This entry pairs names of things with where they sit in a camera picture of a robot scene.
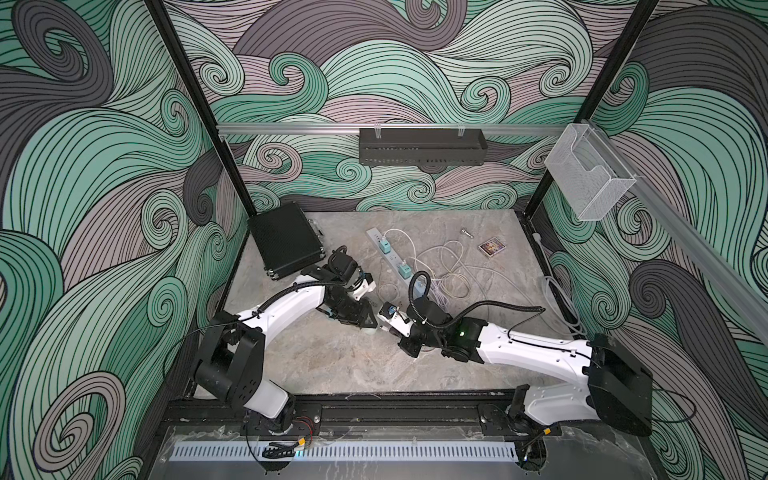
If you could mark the black wall shelf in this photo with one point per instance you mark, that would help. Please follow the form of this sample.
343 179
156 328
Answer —
411 146

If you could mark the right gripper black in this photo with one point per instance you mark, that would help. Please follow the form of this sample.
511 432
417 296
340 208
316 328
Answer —
409 348

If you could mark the clear mesh wall bin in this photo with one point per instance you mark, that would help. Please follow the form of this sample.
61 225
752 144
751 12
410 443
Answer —
589 171

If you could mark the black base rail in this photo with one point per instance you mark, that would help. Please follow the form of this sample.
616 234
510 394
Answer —
493 412

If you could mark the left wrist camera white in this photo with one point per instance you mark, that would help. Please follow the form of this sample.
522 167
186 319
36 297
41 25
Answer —
364 285

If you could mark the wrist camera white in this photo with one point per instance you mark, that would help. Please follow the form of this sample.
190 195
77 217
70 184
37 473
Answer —
393 320
364 285

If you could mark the white power strip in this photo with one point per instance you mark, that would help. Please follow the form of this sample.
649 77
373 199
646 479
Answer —
393 259

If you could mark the small colourful card box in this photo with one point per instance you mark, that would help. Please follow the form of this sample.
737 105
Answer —
492 247

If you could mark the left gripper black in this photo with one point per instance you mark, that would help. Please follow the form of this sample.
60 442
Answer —
359 317

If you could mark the black metal box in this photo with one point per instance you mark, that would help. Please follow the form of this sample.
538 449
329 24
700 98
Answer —
286 240

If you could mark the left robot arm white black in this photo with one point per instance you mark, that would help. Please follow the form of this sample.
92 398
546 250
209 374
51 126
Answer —
229 363

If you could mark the white slotted cable duct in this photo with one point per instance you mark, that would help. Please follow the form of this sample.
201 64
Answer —
430 451

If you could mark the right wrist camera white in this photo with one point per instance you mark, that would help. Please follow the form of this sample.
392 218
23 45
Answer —
393 320

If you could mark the power strip cord white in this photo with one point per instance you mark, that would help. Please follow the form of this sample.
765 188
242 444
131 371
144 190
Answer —
440 295

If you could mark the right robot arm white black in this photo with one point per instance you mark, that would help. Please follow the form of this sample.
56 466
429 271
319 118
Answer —
598 379

